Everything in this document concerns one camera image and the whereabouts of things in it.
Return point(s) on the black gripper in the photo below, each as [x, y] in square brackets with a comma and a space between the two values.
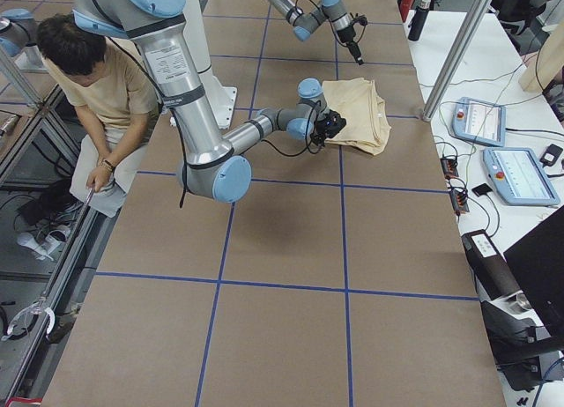
[337, 126]
[348, 39]

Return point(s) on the cream long-sleeve printed shirt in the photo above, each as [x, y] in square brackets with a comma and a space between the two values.
[357, 101]

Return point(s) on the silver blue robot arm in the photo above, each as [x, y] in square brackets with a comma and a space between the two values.
[306, 16]
[213, 165]

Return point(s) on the black water bottle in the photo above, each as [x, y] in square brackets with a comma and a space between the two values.
[418, 20]

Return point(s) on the upper teach pendant tablet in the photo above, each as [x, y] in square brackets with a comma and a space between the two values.
[479, 122]

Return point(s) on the teach pendant tablet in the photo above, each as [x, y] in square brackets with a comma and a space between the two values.
[479, 122]
[518, 177]

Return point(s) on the lower teach pendant tablet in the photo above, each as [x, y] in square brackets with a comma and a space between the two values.
[518, 177]

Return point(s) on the small black power adapter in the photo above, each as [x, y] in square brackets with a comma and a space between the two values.
[551, 155]

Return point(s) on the black box with label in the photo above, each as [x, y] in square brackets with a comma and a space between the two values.
[489, 265]

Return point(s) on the person in beige shirt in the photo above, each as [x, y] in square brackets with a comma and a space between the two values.
[114, 102]

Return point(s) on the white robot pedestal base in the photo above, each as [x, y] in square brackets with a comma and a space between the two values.
[221, 98]

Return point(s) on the aluminium frame post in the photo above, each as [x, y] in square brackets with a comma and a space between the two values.
[461, 42]

